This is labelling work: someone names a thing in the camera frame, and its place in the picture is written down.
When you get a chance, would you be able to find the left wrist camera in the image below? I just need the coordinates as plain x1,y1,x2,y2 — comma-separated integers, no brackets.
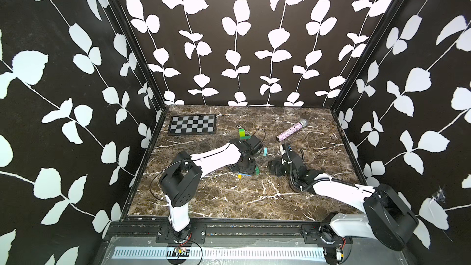
245,136,262,155

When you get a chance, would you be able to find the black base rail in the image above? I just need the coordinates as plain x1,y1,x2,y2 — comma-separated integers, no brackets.
105,218,353,247

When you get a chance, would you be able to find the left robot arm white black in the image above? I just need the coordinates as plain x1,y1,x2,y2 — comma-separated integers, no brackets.
159,136,262,233

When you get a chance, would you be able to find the white perforated strip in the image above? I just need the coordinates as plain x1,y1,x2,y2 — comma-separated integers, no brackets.
111,247,325,261

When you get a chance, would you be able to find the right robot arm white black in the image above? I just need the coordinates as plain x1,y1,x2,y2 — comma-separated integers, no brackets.
268,151,419,251

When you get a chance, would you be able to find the black white checkerboard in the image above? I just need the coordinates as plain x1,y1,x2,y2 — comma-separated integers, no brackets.
168,114,217,136

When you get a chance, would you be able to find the purple glitter microphone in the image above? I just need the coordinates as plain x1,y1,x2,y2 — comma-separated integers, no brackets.
276,119,308,142

